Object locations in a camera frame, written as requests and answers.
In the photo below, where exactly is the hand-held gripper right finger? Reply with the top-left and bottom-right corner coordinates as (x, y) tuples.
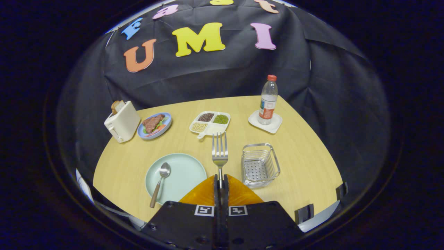
(222, 174), (306, 250)

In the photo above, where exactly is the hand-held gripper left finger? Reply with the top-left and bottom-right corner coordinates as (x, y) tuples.
(140, 174), (222, 250)

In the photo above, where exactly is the metal spoon wooden handle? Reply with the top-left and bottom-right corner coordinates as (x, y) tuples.
(150, 162), (171, 209)

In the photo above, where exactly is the metal fork wooden handle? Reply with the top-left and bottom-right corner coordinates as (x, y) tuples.
(212, 132), (229, 190)

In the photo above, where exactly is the black table clamp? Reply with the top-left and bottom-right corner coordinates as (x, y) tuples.
(295, 204), (315, 224)
(336, 182), (348, 201)

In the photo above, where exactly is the light green round plate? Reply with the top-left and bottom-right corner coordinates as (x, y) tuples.
(145, 153), (207, 205)

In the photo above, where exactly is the blue plate with food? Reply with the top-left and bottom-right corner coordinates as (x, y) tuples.
(137, 112), (172, 140)

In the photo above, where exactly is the white divided bean dish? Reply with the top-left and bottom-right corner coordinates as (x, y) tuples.
(189, 111), (231, 139)

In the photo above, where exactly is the white square coaster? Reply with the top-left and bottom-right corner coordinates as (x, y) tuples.
(248, 110), (283, 134)

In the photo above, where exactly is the brown steak piece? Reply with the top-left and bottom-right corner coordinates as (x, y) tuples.
(142, 114), (165, 134)

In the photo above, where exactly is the cream white toaster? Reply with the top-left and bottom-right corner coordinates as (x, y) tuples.
(104, 101), (141, 143)

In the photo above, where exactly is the clear water bottle red cap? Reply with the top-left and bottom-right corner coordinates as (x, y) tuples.
(258, 75), (279, 125)

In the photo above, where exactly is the black backdrop cloth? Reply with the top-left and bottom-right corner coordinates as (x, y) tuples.
(57, 0), (391, 209)

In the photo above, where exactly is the metal wire cutlery basket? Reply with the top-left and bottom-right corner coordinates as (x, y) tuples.
(241, 143), (281, 189)

